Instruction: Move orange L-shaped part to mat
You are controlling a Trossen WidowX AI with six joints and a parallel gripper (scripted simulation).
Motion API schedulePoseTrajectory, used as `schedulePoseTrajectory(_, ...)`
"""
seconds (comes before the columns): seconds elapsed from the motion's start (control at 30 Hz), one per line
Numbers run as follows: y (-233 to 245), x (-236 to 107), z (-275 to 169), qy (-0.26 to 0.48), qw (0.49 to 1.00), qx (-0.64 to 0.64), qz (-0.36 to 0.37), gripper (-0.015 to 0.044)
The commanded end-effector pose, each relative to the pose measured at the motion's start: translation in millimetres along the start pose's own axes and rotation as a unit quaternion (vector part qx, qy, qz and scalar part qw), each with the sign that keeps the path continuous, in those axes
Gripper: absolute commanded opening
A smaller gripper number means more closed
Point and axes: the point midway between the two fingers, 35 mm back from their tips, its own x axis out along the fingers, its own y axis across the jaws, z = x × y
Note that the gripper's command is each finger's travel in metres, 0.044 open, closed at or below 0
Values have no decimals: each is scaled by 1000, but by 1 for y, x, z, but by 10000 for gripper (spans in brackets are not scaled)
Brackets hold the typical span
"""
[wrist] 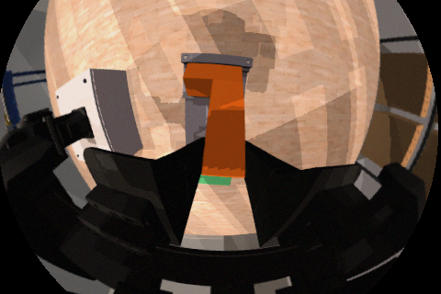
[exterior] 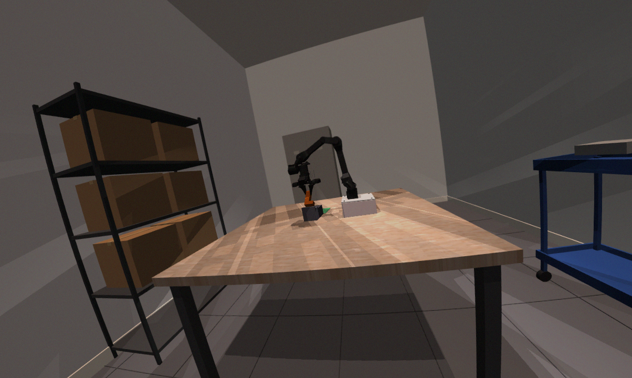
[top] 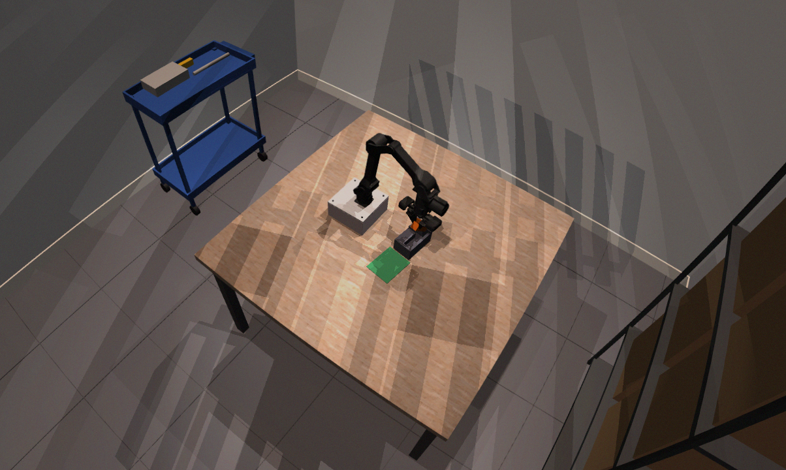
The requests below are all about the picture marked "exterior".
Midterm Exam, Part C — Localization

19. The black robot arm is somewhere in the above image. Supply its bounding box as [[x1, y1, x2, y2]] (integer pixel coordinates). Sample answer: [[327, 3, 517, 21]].
[[288, 136, 359, 199]]

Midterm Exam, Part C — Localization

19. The orange l-shaped part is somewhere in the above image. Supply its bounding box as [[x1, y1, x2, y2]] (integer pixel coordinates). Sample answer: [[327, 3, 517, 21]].
[[304, 191, 315, 207]]

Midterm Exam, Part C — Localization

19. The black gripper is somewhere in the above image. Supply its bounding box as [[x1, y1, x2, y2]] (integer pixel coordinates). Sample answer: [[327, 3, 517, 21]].
[[292, 172, 321, 195]]

